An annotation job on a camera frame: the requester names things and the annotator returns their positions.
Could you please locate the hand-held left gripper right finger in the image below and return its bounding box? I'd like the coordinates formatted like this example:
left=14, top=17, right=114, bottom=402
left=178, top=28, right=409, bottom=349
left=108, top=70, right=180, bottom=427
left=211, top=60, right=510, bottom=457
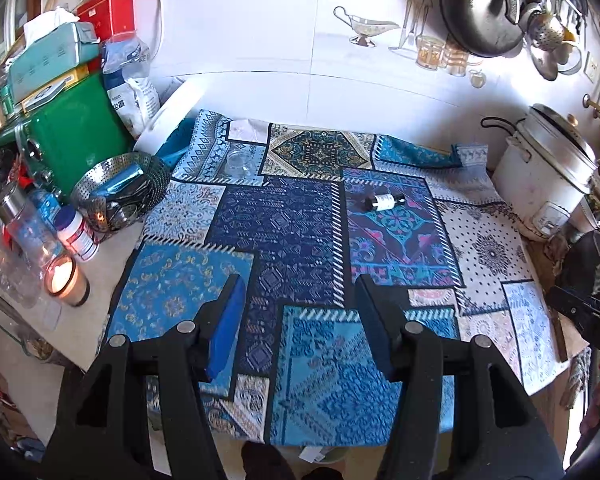
left=354, top=274, right=566, bottom=480

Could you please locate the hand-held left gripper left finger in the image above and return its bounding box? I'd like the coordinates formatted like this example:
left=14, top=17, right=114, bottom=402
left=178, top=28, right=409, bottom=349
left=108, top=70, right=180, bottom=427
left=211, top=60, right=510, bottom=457
left=42, top=272, right=248, bottom=480

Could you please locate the dark glass bottle white label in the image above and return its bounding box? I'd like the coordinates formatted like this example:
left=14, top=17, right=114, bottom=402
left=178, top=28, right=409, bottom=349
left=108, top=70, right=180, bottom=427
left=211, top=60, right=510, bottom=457
left=354, top=192, right=407, bottom=212

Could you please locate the dark round object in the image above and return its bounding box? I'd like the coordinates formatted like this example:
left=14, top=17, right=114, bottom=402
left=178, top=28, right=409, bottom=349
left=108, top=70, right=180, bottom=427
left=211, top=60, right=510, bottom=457
left=555, top=230, right=600, bottom=306

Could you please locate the patterned blue patchwork tablecloth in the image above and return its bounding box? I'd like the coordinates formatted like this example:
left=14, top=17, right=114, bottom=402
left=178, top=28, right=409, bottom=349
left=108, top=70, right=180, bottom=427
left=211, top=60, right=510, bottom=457
left=100, top=109, right=571, bottom=448

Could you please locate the white rice cooker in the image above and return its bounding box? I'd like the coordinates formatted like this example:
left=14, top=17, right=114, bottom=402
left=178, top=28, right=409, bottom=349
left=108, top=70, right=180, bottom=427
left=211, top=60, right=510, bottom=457
left=490, top=104, right=600, bottom=241

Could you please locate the lit candle in glass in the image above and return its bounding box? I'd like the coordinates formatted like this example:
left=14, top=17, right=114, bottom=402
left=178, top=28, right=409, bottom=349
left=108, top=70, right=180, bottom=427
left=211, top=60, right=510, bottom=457
left=44, top=255, right=91, bottom=308

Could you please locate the clear glass cup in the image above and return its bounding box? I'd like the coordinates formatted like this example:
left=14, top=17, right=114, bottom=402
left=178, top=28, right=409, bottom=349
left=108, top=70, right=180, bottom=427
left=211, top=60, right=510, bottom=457
left=226, top=142, right=258, bottom=178

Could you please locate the steel steamer basket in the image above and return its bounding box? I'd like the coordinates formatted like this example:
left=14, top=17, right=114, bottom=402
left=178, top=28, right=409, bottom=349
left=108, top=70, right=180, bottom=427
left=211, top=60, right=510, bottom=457
left=70, top=152, right=173, bottom=233

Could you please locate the white pill bottle red label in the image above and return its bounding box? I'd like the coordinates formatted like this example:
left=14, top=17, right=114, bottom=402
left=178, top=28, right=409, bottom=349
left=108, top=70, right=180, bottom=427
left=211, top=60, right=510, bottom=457
left=54, top=205, right=101, bottom=262

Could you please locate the blue tinted bottle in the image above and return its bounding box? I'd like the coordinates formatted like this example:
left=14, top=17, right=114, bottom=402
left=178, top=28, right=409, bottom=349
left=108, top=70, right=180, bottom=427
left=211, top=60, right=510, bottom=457
left=30, top=187, right=63, bottom=226

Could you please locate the steel capped clear bottle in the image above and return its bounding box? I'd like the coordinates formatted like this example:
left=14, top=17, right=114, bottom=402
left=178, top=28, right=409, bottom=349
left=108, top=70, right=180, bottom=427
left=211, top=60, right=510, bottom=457
left=0, top=182, right=46, bottom=261

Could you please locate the green metal appliance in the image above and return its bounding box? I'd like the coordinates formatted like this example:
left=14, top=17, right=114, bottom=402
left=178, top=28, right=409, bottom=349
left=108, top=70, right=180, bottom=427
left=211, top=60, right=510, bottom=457
left=0, top=72, right=133, bottom=196

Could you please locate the blue white plastic bag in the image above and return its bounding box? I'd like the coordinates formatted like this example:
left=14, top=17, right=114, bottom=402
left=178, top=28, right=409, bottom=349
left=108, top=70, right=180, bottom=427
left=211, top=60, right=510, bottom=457
left=101, top=35, right=161, bottom=138

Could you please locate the yellow green box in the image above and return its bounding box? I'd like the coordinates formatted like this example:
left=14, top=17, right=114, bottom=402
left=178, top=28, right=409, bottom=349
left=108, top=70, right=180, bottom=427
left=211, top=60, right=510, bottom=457
left=20, top=67, right=88, bottom=113

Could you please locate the steel colander ladle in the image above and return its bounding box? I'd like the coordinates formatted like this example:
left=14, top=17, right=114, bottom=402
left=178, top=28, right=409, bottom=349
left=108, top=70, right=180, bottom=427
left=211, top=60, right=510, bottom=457
left=527, top=10, right=568, bottom=53

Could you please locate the teal tissue box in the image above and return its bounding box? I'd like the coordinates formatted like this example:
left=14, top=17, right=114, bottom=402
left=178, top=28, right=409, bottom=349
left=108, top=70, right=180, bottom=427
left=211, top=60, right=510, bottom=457
left=7, top=10, right=101, bottom=98

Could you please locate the hanging dark steel wok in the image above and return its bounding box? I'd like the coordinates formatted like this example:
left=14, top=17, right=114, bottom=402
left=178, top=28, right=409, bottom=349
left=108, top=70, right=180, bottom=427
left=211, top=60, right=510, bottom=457
left=439, top=0, right=526, bottom=58

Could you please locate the red tin box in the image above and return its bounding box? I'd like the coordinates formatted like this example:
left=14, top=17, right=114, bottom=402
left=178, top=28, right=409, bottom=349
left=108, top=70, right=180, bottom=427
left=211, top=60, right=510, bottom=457
left=75, top=0, right=136, bottom=43

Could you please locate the black cable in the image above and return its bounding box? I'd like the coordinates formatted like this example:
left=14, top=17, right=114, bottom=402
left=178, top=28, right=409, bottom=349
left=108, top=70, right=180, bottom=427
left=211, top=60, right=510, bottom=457
left=481, top=116, right=518, bottom=136

